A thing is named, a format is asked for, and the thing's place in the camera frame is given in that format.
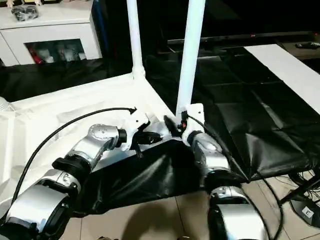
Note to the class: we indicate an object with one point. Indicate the dark rounded robot part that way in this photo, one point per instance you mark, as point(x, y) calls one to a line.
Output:
point(103, 238)
point(182, 238)

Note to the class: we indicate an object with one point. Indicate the white flat board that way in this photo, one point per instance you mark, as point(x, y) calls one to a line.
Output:
point(287, 65)

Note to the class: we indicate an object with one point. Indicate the brown wooden bench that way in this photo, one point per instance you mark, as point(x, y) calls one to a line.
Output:
point(305, 53)

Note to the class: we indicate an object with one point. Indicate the thin black rod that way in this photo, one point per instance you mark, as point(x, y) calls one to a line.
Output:
point(296, 194)

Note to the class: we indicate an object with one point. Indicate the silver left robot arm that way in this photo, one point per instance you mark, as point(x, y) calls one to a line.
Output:
point(95, 142)

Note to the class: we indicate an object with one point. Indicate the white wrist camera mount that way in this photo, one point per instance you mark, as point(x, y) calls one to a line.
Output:
point(136, 118)
point(196, 112)

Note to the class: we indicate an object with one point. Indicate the small white jar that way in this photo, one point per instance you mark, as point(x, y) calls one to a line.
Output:
point(49, 59)

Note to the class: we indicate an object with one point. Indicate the white plastic table leg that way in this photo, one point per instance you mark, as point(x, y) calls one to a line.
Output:
point(135, 37)
point(191, 50)
point(3, 105)

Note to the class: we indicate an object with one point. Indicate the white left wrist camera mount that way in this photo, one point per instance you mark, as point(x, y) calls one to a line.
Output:
point(136, 118)

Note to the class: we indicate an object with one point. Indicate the black remote control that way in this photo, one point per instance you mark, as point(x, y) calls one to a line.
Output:
point(307, 45)

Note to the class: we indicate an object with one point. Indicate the black mat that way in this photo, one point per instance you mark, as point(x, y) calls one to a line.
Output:
point(237, 87)

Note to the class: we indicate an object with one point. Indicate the small white box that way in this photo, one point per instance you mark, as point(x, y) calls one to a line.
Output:
point(81, 55)

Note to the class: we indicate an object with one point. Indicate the white bottle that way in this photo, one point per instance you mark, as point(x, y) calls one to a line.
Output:
point(67, 55)

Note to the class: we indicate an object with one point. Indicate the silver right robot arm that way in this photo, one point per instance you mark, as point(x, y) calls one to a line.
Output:
point(215, 155)

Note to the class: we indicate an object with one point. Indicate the white plastic table top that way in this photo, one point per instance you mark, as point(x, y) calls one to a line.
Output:
point(75, 100)

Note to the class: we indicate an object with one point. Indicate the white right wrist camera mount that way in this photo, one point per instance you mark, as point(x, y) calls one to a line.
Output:
point(196, 112)

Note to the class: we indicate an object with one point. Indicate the red bottle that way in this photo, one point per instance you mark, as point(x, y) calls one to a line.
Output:
point(37, 57)

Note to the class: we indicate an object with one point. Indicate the small beige figurine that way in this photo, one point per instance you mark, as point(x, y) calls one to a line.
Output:
point(10, 3)
point(38, 2)

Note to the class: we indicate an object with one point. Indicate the white cabinet with glass doors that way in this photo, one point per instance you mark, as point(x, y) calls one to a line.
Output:
point(50, 32)

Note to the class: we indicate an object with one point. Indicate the black flat stand base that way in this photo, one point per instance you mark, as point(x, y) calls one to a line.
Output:
point(306, 208)

